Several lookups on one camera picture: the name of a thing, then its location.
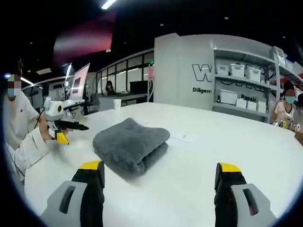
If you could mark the pink hanging item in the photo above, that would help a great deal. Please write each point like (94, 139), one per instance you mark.
(151, 73)

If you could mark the ceiling strip light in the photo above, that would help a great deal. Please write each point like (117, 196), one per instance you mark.
(108, 4)

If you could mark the person's white-clothed torso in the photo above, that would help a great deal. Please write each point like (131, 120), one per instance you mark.
(19, 113)

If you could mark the white paper cup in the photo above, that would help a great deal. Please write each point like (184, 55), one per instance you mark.
(117, 104)

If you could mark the black monitor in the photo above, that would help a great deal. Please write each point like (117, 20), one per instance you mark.
(138, 86)

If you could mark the grey counter desk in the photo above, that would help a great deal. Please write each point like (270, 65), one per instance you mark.
(127, 99)

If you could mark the group of white storage boxes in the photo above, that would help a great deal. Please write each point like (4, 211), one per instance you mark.
(237, 70)

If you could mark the grey towel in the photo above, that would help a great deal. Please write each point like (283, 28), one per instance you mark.
(132, 144)

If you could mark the person's left hand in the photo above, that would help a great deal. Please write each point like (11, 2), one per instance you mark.
(45, 130)

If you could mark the grey shelf unit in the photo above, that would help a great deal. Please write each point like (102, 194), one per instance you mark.
(241, 82)

